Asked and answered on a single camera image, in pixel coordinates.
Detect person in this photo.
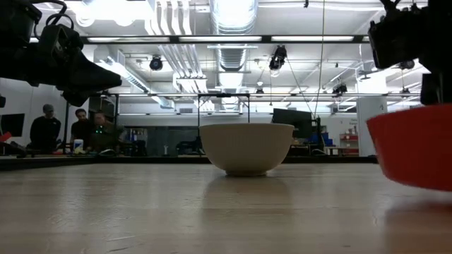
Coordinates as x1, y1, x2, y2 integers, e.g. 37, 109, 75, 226
70, 108, 93, 151
88, 111, 123, 153
29, 104, 62, 152

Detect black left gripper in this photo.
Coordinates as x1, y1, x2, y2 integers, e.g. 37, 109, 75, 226
20, 44, 123, 107

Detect black monitor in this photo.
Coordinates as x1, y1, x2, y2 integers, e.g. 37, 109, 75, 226
271, 107, 314, 139
0, 112, 25, 138

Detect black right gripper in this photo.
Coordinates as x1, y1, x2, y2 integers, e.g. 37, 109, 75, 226
367, 8, 452, 106

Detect silver ventilation duct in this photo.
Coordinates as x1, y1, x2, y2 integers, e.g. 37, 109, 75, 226
208, 0, 261, 73

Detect red shelf rack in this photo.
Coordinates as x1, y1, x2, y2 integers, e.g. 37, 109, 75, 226
338, 133, 359, 156

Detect thin hanging cable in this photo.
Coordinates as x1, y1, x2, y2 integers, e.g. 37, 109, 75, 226
313, 0, 326, 119

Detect white ribbed bowl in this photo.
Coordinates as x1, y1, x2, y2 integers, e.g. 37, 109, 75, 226
198, 122, 295, 176

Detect black aluminium table frame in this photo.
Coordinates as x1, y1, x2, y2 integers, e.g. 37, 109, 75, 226
0, 34, 452, 172

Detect white column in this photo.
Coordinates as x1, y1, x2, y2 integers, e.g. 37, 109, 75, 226
355, 96, 388, 157

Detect red plastic bowl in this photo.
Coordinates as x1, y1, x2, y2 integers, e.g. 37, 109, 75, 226
366, 104, 452, 193

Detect blue crates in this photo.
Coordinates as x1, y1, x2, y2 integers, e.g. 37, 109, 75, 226
310, 132, 335, 147

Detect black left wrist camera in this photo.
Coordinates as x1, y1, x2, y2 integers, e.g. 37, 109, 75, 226
37, 23, 84, 54

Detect black workstation frame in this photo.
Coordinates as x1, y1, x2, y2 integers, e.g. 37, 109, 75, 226
61, 92, 252, 156

